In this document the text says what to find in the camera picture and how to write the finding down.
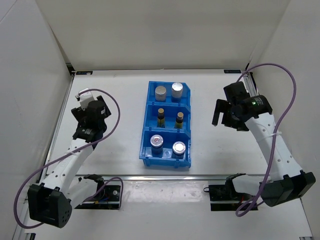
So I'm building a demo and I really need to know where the yellow-label brown bottle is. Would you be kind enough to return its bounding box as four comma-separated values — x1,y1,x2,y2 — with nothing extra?
157,108,165,128
174,112,184,129

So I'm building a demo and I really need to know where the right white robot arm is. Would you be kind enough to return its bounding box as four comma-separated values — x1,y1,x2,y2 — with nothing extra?
212,95,316,207

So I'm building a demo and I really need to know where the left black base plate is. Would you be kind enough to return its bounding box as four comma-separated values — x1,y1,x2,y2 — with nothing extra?
75,180,123,210

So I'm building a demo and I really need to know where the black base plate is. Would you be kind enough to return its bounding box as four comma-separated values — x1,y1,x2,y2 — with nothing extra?
203,184,252,212
75,180,123,210

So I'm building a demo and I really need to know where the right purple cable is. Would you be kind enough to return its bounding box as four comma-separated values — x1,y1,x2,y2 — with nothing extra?
235,62,298,218

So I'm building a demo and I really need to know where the blue three-compartment plastic bin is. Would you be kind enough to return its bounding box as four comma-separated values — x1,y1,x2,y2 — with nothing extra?
139,81,192,169

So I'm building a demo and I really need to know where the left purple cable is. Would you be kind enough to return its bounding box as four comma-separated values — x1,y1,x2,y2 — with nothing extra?
13,89,123,230

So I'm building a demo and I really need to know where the purple cable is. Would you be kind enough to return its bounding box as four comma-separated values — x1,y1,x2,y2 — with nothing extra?
13,89,123,230
235,62,298,218

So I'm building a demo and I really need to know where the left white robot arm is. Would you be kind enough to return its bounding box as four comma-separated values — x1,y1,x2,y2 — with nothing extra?
27,92,111,228

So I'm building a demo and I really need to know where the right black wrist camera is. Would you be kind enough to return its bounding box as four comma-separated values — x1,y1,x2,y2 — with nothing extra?
223,81,250,105

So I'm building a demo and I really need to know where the short red-label jar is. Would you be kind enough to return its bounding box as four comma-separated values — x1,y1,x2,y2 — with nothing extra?
172,141,187,159

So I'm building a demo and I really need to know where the front aluminium rail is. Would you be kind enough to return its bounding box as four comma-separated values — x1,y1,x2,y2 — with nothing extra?
74,173,233,183

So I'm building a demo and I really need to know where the short silver-lid jar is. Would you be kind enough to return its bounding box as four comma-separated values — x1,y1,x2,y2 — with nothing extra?
150,134,164,155

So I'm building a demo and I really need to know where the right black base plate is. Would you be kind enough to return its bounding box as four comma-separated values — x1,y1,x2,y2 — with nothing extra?
203,184,252,212

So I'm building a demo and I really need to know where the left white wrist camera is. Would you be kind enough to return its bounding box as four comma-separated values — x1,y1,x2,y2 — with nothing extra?
75,88,95,110

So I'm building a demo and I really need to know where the tall blue-label shaker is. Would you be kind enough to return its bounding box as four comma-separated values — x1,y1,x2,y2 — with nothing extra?
154,85,167,102
171,82,184,103

